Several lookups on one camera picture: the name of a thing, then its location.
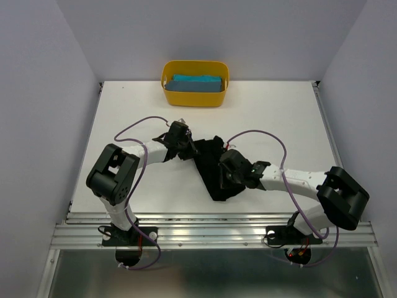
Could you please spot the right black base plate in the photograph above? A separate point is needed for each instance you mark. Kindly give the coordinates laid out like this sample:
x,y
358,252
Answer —
x,y
277,235

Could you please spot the black t shirt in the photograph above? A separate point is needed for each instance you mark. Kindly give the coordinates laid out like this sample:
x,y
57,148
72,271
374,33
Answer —
x,y
208,165

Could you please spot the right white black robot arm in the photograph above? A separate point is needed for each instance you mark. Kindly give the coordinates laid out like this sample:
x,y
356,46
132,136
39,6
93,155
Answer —
x,y
304,184

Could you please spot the yellow plastic basket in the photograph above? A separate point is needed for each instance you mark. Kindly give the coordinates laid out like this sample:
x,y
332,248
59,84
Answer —
x,y
195,68

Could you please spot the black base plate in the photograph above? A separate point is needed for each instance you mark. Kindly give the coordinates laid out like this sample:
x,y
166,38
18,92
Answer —
x,y
277,235
113,237

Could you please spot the aluminium front rail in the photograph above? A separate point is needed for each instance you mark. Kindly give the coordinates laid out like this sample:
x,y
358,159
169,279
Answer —
x,y
175,231

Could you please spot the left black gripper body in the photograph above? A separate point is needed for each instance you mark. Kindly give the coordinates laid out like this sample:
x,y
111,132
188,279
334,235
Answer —
x,y
185,147

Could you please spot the right aluminium side rail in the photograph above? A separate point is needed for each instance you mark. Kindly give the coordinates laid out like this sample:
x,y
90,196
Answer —
x,y
333,136

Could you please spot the teal folded t shirt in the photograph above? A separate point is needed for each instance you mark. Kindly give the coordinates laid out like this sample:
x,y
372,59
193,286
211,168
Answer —
x,y
197,78

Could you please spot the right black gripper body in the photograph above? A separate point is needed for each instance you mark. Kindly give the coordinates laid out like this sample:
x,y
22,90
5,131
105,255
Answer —
x,y
227,173

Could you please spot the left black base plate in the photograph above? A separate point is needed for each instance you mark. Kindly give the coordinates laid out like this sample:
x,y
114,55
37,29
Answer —
x,y
113,237

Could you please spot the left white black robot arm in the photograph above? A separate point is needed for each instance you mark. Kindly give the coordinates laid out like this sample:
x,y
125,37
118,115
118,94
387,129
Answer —
x,y
113,174

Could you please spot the grey blue folded t shirt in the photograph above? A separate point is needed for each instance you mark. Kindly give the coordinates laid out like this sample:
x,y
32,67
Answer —
x,y
194,86

